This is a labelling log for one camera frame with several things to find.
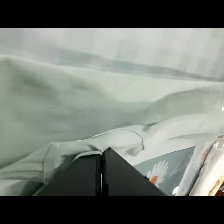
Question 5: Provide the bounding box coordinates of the pale green T-shirt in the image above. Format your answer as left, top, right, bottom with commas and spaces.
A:
0, 49, 224, 197

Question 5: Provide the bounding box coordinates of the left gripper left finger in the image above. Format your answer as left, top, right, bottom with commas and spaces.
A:
34, 153, 102, 197

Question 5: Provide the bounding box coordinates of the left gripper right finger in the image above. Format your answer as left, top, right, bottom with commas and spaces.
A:
101, 146, 166, 197

